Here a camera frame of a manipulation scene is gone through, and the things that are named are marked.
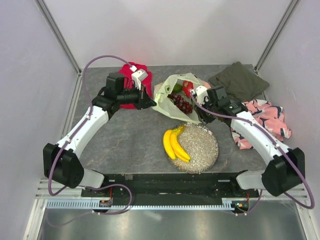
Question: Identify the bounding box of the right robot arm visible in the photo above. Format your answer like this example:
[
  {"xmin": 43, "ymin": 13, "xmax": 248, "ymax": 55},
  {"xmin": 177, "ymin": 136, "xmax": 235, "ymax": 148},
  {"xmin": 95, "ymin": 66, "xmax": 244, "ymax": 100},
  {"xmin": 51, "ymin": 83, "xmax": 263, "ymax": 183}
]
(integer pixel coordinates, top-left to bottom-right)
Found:
[{"xmin": 190, "ymin": 85, "xmax": 305, "ymax": 197}]

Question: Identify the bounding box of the purple cable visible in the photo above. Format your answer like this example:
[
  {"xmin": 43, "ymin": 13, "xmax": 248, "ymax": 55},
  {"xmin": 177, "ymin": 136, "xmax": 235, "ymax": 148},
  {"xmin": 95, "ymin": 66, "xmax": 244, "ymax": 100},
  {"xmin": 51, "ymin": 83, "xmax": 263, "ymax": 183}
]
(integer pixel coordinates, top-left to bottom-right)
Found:
[
  {"xmin": 47, "ymin": 54, "xmax": 136, "ymax": 196},
  {"xmin": 190, "ymin": 92, "xmax": 315, "ymax": 209}
]

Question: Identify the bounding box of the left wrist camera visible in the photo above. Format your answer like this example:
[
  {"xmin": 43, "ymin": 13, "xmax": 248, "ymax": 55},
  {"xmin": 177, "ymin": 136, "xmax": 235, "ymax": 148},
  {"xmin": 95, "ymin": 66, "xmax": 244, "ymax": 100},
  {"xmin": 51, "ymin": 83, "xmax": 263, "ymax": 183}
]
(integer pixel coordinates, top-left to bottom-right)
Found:
[{"xmin": 129, "ymin": 65, "xmax": 148, "ymax": 90}]

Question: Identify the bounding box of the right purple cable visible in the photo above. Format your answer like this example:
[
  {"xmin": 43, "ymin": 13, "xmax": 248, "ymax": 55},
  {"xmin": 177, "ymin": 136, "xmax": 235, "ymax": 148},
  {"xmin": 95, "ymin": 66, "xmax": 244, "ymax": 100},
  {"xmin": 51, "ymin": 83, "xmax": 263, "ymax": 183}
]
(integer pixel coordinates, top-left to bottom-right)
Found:
[{"xmin": 190, "ymin": 92, "xmax": 315, "ymax": 209}]

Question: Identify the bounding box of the red cloth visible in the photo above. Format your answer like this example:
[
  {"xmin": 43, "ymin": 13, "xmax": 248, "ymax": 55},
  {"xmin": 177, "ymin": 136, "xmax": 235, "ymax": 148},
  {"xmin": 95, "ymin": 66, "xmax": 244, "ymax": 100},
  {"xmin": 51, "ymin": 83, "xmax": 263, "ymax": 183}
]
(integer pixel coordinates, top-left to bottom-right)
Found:
[{"xmin": 118, "ymin": 62, "xmax": 153, "ymax": 110}]

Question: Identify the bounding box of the pale green plastic bag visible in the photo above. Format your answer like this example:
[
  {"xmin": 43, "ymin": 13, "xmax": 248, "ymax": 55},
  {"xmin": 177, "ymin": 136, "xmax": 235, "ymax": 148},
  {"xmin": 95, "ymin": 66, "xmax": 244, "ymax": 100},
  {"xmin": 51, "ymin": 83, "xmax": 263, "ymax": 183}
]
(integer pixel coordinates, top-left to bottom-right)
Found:
[{"xmin": 152, "ymin": 73, "xmax": 210, "ymax": 124}]

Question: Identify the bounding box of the pink patterned cloth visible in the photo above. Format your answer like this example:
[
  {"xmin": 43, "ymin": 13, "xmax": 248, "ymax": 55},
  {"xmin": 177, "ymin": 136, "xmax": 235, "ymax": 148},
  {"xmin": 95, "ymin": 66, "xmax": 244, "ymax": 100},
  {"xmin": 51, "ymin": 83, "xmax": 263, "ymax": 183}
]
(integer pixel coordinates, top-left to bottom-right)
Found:
[{"xmin": 242, "ymin": 99, "xmax": 292, "ymax": 142}]

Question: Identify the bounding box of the red dragon fruit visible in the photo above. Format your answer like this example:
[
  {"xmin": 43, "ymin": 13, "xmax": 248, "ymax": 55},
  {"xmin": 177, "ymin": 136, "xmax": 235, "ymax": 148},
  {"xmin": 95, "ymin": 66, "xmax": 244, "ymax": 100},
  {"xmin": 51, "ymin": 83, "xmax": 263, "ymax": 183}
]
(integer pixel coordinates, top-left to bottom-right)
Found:
[{"xmin": 182, "ymin": 80, "xmax": 194, "ymax": 98}]

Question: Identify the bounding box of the red grape bunch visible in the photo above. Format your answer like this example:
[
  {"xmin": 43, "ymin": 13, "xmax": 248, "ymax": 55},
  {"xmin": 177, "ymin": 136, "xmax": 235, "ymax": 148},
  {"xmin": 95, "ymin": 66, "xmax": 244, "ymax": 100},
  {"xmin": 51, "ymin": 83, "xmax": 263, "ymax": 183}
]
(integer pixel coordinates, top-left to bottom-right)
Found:
[{"xmin": 167, "ymin": 93, "xmax": 193, "ymax": 115}]

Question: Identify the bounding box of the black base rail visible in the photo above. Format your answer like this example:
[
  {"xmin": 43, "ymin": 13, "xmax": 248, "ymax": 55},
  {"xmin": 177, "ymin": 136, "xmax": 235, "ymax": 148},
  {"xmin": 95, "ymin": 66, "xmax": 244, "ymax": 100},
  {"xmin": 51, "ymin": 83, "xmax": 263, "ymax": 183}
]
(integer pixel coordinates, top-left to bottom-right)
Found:
[{"xmin": 81, "ymin": 173, "xmax": 259, "ymax": 207}]

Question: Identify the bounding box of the olive green cloth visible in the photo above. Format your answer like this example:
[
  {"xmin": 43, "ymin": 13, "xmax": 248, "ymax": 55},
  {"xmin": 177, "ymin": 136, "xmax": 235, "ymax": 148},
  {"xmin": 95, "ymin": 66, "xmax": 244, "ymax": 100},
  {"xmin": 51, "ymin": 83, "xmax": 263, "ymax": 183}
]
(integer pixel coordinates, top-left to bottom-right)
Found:
[{"xmin": 208, "ymin": 61, "xmax": 270, "ymax": 102}]

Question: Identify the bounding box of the speckled round plate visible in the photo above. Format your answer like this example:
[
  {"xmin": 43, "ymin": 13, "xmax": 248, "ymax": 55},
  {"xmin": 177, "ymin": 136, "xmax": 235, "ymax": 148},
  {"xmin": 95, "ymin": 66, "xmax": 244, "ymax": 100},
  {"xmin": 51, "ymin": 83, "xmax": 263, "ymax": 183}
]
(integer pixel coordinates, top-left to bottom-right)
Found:
[{"xmin": 168, "ymin": 122, "xmax": 219, "ymax": 174}]

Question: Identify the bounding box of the yellow banana bunch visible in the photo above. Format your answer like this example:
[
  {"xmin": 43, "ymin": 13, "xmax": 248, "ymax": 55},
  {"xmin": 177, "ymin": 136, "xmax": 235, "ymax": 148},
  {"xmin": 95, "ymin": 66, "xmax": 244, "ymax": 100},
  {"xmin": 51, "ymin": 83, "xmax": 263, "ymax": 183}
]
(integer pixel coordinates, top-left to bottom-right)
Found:
[{"xmin": 162, "ymin": 125, "xmax": 191, "ymax": 163}]

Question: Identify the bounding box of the white cable duct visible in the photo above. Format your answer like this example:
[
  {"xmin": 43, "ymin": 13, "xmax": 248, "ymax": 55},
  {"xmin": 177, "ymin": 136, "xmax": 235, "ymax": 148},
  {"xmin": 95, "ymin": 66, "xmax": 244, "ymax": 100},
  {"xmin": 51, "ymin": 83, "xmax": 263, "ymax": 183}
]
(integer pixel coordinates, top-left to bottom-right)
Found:
[{"xmin": 45, "ymin": 198, "xmax": 245, "ymax": 211}]

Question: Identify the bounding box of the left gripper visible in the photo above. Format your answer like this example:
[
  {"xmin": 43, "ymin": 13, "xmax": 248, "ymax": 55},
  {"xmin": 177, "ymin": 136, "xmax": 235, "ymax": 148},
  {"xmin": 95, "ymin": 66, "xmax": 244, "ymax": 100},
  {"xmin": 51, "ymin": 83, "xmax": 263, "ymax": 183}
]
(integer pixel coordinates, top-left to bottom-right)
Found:
[{"xmin": 117, "ymin": 83, "xmax": 157, "ymax": 111}]

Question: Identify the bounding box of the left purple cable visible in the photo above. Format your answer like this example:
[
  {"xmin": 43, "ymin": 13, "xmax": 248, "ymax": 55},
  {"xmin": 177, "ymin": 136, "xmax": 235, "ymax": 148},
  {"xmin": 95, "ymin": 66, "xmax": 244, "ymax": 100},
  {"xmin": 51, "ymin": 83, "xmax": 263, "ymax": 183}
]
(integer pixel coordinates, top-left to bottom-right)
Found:
[{"xmin": 47, "ymin": 54, "xmax": 136, "ymax": 196}]

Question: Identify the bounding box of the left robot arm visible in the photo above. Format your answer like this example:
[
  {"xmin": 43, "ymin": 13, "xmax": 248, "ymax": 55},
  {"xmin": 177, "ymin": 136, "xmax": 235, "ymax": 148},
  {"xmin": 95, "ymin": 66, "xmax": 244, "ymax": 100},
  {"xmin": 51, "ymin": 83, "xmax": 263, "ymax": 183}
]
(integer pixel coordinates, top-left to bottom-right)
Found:
[{"xmin": 43, "ymin": 69, "xmax": 156, "ymax": 197}]

